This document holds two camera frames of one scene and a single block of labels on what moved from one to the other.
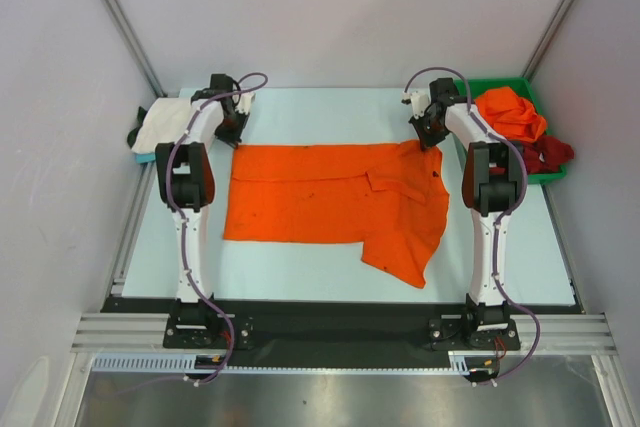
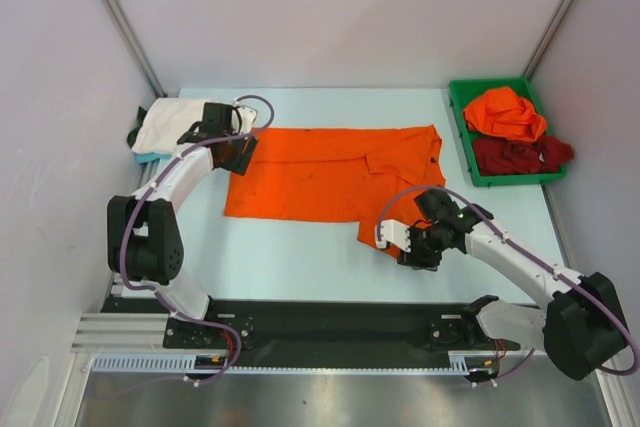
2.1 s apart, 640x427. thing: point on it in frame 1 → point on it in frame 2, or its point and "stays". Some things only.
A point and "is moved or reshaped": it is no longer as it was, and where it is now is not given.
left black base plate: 207,331 stays
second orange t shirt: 511,114 stays
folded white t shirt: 166,120 stays
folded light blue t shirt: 145,158 stays
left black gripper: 233,138 → 239,162
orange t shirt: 391,197 is moved or reshaped
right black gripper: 430,128 → 417,255
